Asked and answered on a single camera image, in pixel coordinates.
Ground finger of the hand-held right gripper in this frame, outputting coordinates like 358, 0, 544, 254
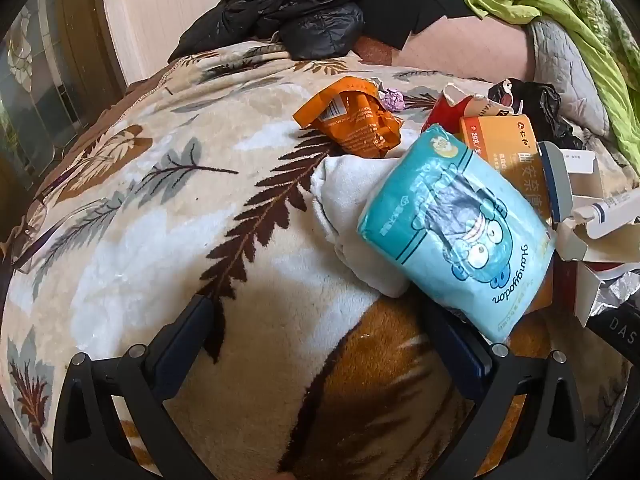
585, 292, 640, 361

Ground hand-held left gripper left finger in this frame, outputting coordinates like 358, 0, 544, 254
52, 294, 221, 480

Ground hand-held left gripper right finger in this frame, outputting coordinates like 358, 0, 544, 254
425, 305, 596, 480

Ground light blue tissue pack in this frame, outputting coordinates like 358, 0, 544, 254
356, 123, 557, 345

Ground orange medicine box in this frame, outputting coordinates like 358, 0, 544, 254
459, 114, 557, 226

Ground purple wrapper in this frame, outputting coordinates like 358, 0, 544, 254
381, 87, 407, 112

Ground silver foil blister pack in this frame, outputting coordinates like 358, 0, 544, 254
590, 270, 640, 316

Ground torn white carton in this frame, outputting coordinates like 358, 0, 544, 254
555, 210, 640, 328

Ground leaf print fleece blanket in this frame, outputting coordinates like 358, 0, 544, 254
0, 40, 640, 480

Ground white ointment tube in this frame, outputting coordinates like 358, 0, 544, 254
575, 195, 640, 241

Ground navy and white box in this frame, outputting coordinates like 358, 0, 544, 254
536, 140, 574, 223

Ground white paper box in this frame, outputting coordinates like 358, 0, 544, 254
557, 149, 606, 196

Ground eyeglasses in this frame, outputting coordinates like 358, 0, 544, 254
10, 157, 108, 273

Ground white folded cloth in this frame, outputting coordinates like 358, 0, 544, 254
310, 152, 418, 298

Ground black plastic bag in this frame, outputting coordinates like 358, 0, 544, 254
487, 79, 583, 150

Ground torn red packet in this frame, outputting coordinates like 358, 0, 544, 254
420, 84, 501, 133

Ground crumpled orange snack wrapper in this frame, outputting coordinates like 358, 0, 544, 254
292, 76, 405, 158

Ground grey quilted pillow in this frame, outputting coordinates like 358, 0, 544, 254
527, 17, 613, 138

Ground wooden door with glass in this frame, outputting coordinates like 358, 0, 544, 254
0, 0, 126, 196

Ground pink bed sheet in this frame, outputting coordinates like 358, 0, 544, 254
355, 12, 538, 83

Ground green patterned quilt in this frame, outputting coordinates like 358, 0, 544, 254
457, 0, 640, 171

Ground black puffer jacket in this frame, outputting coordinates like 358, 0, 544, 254
170, 0, 376, 63

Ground black cloth garment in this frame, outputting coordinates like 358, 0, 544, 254
350, 0, 496, 48

